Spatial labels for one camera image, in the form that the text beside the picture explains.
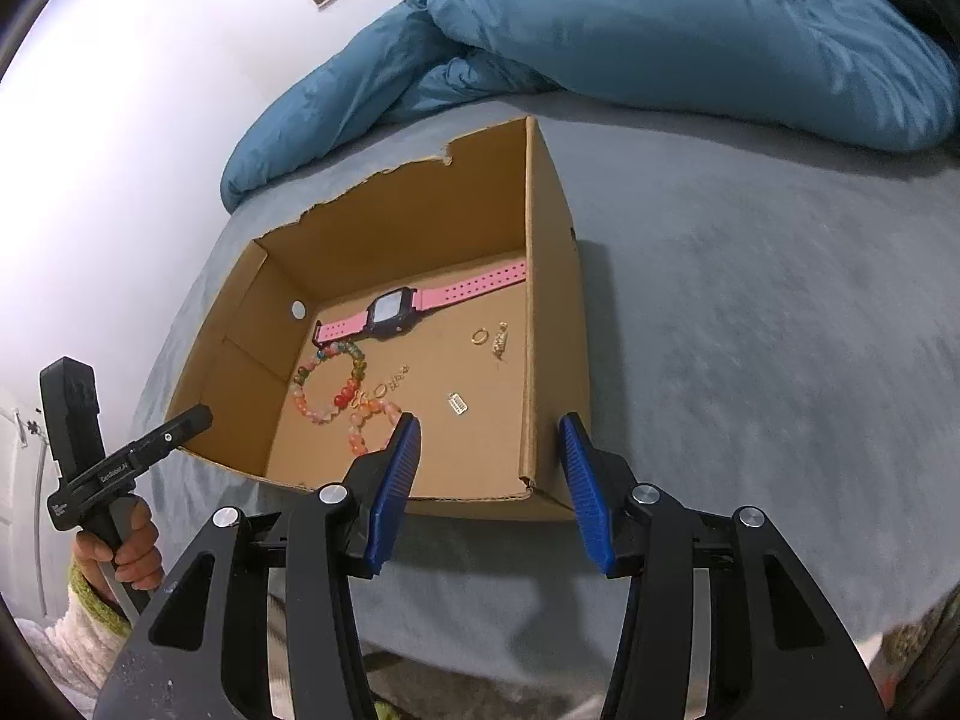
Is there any orange pink bead bracelet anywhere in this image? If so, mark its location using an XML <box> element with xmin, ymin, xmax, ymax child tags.
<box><xmin>344</xmin><ymin>397</ymin><xmax>406</xmax><ymax>457</ymax></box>

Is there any gold chain piece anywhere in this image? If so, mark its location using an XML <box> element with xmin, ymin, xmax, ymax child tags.
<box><xmin>359</xmin><ymin>364</ymin><xmax>413</xmax><ymax>400</ymax></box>

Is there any gold rectangular clasp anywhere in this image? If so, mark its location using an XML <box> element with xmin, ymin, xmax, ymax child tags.
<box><xmin>448</xmin><ymin>392</ymin><xmax>469</xmax><ymax>416</ymax></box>

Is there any colourful bead bracelet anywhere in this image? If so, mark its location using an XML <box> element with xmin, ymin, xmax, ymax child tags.
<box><xmin>289</xmin><ymin>340</ymin><xmax>370</xmax><ymax>426</ymax></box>

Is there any pink strap smartwatch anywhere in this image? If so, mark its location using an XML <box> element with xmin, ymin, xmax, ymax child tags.
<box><xmin>313</xmin><ymin>259</ymin><xmax>527</xmax><ymax>348</ymax></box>

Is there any gold earring charm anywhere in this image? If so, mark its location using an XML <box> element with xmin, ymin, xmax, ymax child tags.
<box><xmin>491</xmin><ymin>320</ymin><xmax>509</xmax><ymax>359</ymax></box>

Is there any left knit sleeve forearm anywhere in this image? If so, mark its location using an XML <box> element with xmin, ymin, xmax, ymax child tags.
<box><xmin>16</xmin><ymin>562</ymin><xmax>132</xmax><ymax>718</ymax></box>

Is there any left hand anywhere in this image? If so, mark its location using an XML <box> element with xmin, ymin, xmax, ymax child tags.
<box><xmin>73</xmin><ymin>497</ymin><xmax>164</xmax><ymax>600</ymax></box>

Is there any brown cardboard box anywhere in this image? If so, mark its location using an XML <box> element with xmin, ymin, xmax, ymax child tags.
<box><xmin>169</xmin><ymin>117</ymin><xmax>589</xmax><ymax>522</ymax></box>

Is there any grey bed sheet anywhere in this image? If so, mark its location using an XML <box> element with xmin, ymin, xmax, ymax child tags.
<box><xmin>127</xmin><ymin>88</ymin><xmax>960</xmax><ymax>720</ymax></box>

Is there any blue duvet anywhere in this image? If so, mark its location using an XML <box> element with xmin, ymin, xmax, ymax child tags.
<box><xmin>220</xmin><ymin>0</ymin><xmax>958</xmax><ymax>210</ymax></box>

